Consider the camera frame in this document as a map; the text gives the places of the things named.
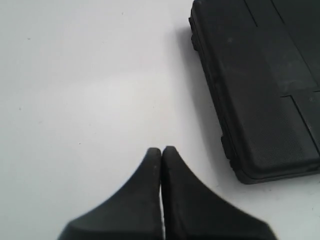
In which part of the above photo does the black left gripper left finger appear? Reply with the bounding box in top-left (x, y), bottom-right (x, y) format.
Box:
top-left (59, 147), bottom-right (163, 240)

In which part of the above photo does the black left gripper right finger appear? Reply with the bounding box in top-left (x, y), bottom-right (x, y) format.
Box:
top-left (161, 146), bottom-right (277, 240)

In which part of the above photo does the black plastic tool case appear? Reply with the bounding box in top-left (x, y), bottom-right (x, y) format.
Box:
top-left (189, 0), bottom-right (320, 184)

